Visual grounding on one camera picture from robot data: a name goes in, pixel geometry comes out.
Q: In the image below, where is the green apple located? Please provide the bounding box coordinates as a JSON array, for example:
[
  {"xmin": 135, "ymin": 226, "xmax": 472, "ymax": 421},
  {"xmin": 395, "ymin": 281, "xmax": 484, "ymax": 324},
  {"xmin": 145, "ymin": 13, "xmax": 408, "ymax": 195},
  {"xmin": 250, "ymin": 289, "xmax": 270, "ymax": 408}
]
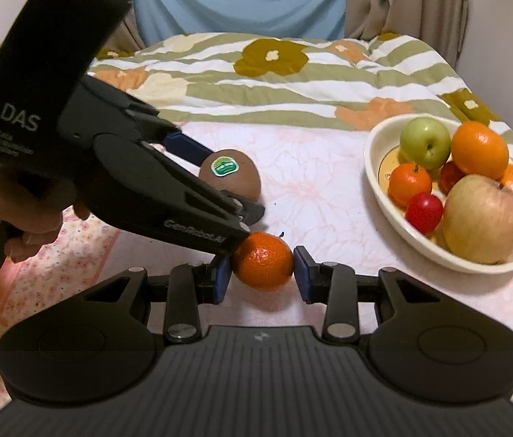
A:
[{"xmin": 399, "ymin": 117, "xmax": 452, "ymax": 170}]

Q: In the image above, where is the brown kiwi with green sticker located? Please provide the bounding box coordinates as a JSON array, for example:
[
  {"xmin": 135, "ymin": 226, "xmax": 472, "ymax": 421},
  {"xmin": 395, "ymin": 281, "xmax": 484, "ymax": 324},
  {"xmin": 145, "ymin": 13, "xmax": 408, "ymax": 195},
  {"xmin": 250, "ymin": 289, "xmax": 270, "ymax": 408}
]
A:
[{"xmin": 198, "ymin": 148, "xmax": 262, "ymax": 204}]

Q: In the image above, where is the small mandarin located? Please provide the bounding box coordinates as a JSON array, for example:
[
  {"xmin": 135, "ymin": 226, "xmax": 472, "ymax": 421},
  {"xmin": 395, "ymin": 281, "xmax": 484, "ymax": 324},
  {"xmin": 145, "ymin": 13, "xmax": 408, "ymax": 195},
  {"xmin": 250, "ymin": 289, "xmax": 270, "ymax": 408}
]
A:
[
  {"xmin": 388, "ymin": 163, "xmax": 433, "ymax": 208},
  {"xmin": 231, "ymin": 232, "xmax": 294, "ymax": 291}
]

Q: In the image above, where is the cream oval bowl with print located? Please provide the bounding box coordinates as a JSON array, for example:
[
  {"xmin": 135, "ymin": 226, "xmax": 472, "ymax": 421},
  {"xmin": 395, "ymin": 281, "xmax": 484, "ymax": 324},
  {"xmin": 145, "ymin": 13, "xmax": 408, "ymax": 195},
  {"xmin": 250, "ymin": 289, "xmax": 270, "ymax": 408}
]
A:
[{"xmin": 364, "ymin": 115, "xmax": 513, "ymax": 275}]

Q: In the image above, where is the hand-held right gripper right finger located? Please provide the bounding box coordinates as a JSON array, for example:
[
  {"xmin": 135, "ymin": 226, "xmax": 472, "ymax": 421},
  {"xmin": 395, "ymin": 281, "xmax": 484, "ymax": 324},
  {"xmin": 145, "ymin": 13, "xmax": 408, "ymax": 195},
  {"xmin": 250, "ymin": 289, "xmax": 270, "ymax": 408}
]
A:
[{"xmin": 293, "ymin": 245, "xmax": 449, "ymax": 343}]

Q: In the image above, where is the large yellow-red apple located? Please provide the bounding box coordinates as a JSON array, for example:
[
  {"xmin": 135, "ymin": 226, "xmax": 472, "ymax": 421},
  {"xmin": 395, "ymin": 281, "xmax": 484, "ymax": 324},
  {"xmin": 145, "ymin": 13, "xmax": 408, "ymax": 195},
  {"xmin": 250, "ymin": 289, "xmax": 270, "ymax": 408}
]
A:
[{"xmin": 442, "ymin": 174, "xmax": 513, "ymax": 266}]

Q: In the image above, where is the red cherry tomato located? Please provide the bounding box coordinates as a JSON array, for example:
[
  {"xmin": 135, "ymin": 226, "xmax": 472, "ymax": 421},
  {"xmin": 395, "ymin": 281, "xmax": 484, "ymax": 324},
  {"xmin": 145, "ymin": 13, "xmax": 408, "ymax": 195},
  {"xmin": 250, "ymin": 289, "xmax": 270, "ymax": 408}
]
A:
[
  {"xmin": 439, "ymin": 160, "xmax": 466, "ymax": 194},
  {"xmin": 405, "ymin": 192, "xmax": 445, "ymax": 236}
]

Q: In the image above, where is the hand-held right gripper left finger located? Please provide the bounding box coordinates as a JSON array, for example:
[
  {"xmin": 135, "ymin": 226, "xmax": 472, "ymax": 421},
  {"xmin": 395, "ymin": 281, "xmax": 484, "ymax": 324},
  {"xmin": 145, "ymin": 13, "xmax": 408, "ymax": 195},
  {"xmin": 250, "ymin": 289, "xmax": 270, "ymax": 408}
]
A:
[{"xmin": 79, "ymin": 255, "xmax": 234, "ymax": 343}]

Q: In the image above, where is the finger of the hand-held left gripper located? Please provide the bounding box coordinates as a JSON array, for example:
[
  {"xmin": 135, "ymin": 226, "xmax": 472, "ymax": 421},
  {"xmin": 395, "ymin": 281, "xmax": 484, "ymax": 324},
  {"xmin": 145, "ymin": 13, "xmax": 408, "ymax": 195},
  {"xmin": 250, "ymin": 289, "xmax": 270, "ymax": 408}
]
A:
[
  {"xmin": 126, "ymin": 102, "xmax": 215, "ymax": 170},
  {"xmin": 147, "ymin": 146, "xmax": 265, "ymax": 256}
]

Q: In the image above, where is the beige curtain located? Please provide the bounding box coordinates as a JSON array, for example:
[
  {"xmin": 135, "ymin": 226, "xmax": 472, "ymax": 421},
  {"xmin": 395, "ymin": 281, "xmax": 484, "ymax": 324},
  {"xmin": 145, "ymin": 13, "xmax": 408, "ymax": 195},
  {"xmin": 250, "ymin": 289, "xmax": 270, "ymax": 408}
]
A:
[
  {"xmin": 104, "ymin": 4, "xmax": 147, "ymax": 52},
  {"xmin": 344, "ymin": 0, "xmax": 472, "ymax": 70}
]

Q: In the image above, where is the floral striped quilt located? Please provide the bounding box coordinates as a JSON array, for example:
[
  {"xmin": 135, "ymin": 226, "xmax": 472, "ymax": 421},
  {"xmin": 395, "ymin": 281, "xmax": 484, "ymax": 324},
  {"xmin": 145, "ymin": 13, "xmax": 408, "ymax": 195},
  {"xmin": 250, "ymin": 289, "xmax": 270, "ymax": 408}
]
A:
[{"xmin": 86, "ymin": 32, "xmax": 513, "ymax": 147}]

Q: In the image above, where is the person's left hand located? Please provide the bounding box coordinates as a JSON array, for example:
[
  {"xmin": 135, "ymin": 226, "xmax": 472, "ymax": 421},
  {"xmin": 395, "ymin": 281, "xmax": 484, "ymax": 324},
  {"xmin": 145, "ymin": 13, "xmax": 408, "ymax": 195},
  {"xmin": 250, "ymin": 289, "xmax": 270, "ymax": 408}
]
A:
[{"xmin": 0, "ymin": 159, "xmax": 90, "ymax": 265}]

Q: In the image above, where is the blue cloth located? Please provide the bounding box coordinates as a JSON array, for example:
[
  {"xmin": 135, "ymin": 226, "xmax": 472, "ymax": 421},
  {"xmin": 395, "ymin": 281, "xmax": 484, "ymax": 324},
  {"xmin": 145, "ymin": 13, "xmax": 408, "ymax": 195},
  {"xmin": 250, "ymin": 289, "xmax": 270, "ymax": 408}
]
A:
[{"xmin": 124, "ymin": 0, "xmax": 347, "ymax": 49}]

